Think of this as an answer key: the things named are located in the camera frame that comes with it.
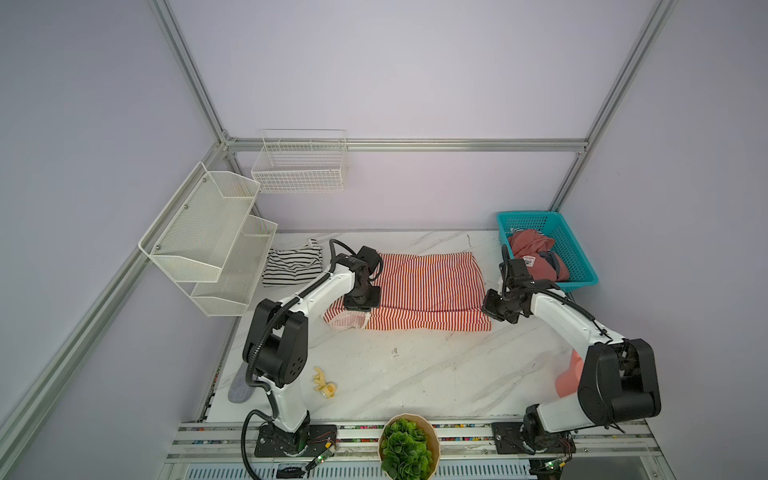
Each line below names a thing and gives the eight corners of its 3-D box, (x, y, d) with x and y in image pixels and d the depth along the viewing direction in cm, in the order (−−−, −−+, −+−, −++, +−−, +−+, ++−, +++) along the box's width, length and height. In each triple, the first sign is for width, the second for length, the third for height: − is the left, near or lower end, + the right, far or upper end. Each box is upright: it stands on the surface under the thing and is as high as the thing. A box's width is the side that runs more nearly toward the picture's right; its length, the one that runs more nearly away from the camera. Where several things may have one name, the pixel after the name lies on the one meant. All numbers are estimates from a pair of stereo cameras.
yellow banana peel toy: (306, 381, 85) (304, 378, 83) (318, 369, 88) (316, 365, 85) (327, 403, 82) (325, 400, 79) (339, 389, 84) (337, 386, 82)
